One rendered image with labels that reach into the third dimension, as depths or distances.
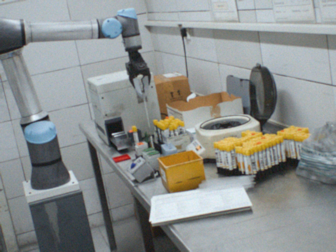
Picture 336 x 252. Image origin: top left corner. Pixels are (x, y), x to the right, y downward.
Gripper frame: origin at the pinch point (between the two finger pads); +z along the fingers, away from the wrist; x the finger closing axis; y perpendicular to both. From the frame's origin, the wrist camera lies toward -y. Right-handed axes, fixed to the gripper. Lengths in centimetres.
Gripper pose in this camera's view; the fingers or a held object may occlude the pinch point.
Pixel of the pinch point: (143, 95)
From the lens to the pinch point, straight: 243.5
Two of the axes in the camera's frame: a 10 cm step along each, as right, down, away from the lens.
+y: -3.0, -1.7, 9.4
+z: 1.7, 9.6, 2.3
